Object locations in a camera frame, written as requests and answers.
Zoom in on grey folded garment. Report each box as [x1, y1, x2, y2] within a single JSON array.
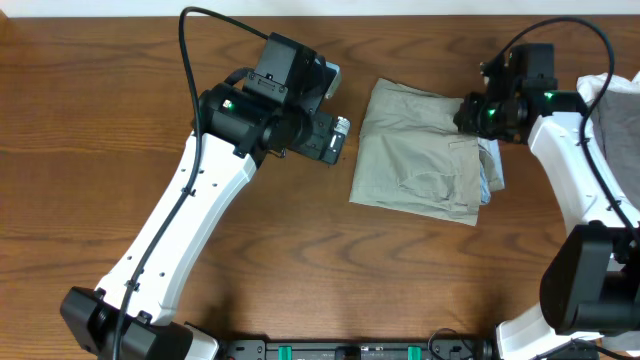
[[589, 89, 640, 352]]

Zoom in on khaki green shorts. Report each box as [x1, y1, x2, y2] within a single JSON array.
[[349, 78, 506, 226]]

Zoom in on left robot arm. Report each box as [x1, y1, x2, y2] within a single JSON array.
[[60, 78, 350, 359]]

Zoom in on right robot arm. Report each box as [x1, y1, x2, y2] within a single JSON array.
[[454, 91, 639, 359]]

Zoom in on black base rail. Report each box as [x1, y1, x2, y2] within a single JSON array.
[[215, 330, 499, 360]]

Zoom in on white crumpled cloth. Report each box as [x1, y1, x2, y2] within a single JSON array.
[[576, 73, 639, 106]]

